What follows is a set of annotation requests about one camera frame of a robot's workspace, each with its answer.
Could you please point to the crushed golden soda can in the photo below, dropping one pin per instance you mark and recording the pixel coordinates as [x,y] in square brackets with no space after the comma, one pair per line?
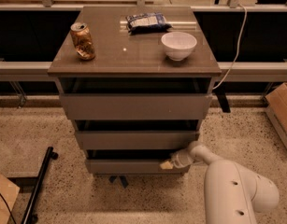
[82,40]

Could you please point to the black bracket behind cabinet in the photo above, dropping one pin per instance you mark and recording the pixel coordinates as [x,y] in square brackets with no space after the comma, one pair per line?
[222,99]

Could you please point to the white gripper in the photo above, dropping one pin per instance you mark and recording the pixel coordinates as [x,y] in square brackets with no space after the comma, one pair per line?
[179,160]

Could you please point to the white ceramic bowl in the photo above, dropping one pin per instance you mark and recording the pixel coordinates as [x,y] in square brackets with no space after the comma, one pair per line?
[178,45]

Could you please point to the wooden board left corner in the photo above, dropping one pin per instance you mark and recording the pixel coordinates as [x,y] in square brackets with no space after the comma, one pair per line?
[8,196]

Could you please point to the metal guard rail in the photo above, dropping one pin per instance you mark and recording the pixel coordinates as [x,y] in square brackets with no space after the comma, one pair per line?
[240,72]

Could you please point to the grey middle drawer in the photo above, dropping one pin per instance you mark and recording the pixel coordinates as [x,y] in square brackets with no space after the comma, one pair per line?
[136,134]

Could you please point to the grey top drawer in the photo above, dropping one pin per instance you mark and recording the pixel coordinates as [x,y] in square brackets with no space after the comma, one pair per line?
[139,98]

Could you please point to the cardboard box right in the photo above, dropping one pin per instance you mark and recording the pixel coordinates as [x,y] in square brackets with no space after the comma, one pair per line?
[277,111]

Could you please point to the grey bottom drawer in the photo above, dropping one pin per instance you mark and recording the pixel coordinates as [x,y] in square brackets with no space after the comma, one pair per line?
[130,162]

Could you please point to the grey drawer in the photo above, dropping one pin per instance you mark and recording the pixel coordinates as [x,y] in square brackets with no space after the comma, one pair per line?
[130,162]
[136,134]
[139,98]

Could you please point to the grey drawer cabinet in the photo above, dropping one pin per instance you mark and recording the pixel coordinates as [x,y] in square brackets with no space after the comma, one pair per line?
[121,54]

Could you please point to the blue white snack bag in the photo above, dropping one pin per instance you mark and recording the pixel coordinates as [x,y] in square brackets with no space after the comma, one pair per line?
[147,23]

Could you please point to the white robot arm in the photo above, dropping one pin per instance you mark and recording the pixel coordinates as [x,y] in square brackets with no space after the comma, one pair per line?
[233,193]

